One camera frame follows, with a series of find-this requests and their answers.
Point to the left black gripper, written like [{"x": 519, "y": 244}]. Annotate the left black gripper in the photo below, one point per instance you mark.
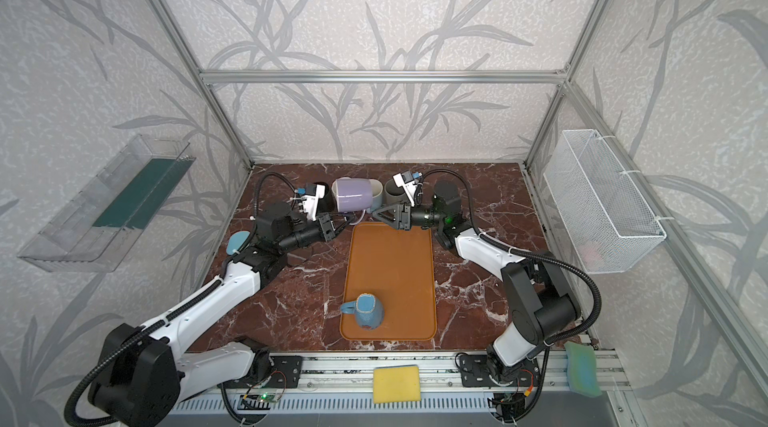
[{"x": 327, "y": 227}]

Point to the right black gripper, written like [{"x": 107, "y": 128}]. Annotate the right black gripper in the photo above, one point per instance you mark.
[{"x": 402, "y": 215}]

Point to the lavender mug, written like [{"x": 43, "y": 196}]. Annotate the lavender mug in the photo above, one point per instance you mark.
[{"x": 353, "y": 196}]

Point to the black mug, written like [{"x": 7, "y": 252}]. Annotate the black mug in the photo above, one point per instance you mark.
[{"x": 325, "y": 198}]

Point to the blue speckled mug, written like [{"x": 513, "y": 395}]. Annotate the blue speckled mug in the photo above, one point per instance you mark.
[{"x": 366, "y": 309}]

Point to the grey mug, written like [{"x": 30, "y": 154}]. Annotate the grey mug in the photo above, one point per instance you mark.
[{"x": 393, "y": 193}]

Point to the light blue mug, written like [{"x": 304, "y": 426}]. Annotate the light blue mug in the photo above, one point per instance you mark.
[{"x": 377, "y": 194}]

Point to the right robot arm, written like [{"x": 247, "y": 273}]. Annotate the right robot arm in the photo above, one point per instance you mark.
[{"x": 549, "y": 300}]

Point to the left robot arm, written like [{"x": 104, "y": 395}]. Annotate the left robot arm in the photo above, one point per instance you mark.
[{"x": 144, "y": 372}]

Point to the orange rubber tray mat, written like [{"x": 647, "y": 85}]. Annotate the orange rubber tray mat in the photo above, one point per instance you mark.
[{"x": 397, "y": 268}]

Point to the yellow sponge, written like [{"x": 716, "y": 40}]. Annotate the yellow sponge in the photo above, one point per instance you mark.
[{"x": 396, "y": 384}]

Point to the small green circuit board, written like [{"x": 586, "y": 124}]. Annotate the small green circuit board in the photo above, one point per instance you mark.
[{"x": 258, "y": 402}]

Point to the green mat in shelf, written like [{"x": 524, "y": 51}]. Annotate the green mat in shelf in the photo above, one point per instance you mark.
[{"x": 135, "y": 206}]

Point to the green sponge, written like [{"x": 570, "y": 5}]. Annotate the green sponge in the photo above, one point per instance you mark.
[{"x": 581, "y": 370}]

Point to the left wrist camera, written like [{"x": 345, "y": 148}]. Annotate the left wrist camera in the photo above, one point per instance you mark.
[{"x": 307, "y": 200}]

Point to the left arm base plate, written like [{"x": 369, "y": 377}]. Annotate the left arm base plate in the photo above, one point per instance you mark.
[{"x": 280, "y": 372}]

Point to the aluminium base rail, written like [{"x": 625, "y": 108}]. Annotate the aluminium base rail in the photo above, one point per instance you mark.
[{"x": 342, "y": 383}]

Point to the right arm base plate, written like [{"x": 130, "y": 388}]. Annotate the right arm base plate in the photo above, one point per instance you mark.
[{"x": 482, "y": 370}]

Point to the white wire basket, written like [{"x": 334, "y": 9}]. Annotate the white wire basket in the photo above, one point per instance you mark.
[{"x": 609, "y": 222}]

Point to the clear acrylic wall shelf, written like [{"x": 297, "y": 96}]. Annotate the clear acrylic wall shelf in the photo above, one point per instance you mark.
[{"x": 69, "y": 242}]

